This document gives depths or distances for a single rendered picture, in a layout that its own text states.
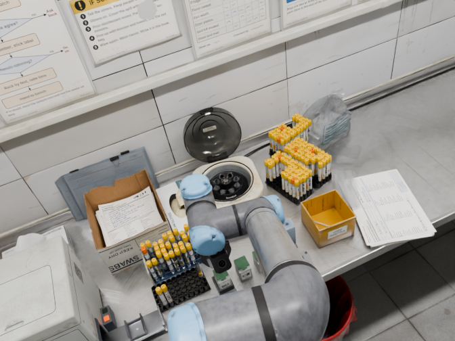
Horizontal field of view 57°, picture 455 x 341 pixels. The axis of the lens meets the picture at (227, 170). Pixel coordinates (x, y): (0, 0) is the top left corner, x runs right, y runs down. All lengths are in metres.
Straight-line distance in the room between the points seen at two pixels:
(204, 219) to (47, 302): 0.46
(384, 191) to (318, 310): 1.02
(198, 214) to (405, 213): 0.81
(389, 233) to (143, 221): 0.84
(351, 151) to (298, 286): 1.19
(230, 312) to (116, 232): 1.00
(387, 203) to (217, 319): 1.06
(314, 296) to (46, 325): 0.71
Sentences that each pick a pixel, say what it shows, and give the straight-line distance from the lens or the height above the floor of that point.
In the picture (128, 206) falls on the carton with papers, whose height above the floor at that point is 0.94.
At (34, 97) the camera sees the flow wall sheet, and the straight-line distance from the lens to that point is 1.43.
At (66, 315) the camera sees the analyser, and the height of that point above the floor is 1.17.
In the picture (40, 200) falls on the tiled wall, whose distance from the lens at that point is 1.68.
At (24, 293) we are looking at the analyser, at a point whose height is 1.17.
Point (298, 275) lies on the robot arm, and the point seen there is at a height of 1.51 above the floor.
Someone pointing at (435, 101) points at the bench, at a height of 0.88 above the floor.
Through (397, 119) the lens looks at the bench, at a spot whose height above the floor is 0.87.
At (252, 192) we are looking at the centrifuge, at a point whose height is 0.99.
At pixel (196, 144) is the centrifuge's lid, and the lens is 1.59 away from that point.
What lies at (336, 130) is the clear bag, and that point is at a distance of 1.74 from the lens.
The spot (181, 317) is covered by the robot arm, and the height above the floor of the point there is 1.53.
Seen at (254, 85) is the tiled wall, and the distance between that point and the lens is 1.63.
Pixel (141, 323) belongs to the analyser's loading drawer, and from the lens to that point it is 1.34.
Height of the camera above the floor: 2.06
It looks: 44 degrees down
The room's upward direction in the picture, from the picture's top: 12 degrees counter-clockwise
